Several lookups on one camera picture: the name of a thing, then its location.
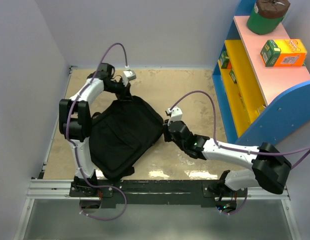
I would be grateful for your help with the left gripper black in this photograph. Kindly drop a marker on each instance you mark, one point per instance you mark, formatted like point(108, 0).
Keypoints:
point(126, 94)

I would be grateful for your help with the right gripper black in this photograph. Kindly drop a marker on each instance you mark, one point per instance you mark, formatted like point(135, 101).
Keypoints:
point(165, 131)

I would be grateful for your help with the black student backpack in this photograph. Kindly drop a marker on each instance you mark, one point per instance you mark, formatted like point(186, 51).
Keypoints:
point(122, 134)

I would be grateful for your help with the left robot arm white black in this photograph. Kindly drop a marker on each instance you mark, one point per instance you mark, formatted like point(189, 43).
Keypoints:
point(75, 122)

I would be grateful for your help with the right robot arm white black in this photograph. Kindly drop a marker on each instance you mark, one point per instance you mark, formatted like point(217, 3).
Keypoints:
point(263, 166)

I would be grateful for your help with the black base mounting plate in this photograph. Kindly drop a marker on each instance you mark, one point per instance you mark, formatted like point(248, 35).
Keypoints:
point(204, 193)

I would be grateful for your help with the small green box lower shelf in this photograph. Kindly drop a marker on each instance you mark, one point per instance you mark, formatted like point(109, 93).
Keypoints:
point(233, 76)

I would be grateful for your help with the small green box shelf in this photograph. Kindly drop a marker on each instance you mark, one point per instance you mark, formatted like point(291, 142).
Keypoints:
point(233, 76)
point(224, 60)

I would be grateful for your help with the small green box upper shelf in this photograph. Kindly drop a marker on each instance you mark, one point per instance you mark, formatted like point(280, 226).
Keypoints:
point(224, 60)

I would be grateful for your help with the colourful wooden shelf unit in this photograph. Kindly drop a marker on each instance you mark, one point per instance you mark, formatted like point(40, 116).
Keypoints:
point(261, 104)

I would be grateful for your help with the orange green crayon box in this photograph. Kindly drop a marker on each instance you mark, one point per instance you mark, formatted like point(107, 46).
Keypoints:
point(283, 53)

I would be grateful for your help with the green brown cylinder container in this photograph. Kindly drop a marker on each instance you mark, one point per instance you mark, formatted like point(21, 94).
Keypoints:
point(266, 15)

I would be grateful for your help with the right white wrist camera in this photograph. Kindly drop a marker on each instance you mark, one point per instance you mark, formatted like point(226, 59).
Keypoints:
point(174, 114)

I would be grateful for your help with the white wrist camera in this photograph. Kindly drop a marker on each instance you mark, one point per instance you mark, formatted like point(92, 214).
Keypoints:
point(127, 76)
point(174, 114)

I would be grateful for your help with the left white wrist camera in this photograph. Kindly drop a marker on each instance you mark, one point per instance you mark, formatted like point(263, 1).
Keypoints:
point(127, 76)

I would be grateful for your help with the aluminium rail frame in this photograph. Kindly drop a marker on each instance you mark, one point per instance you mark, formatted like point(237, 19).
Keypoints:
point(125, 220)

